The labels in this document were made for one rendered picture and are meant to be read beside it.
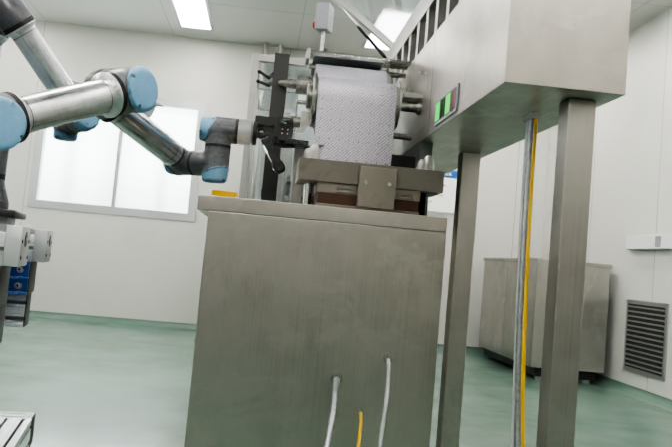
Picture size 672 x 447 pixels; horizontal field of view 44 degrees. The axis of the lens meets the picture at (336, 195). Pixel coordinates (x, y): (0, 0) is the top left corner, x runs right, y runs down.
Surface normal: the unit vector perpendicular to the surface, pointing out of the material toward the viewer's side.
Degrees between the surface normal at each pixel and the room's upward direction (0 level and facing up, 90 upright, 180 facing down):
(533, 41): 90
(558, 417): 90
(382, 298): 90
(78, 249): 90
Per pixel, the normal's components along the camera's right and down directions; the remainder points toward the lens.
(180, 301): 0.09, -0.07
